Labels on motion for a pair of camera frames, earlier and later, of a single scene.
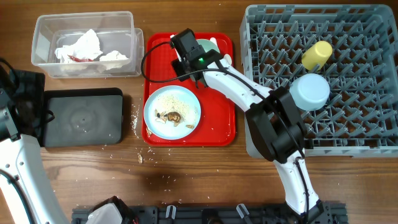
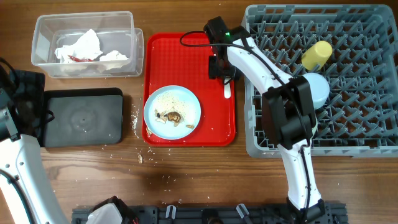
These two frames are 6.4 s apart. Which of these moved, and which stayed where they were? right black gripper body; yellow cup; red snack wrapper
Moved: right black gripper body
Stayed: yellow cup; red snack wrapper
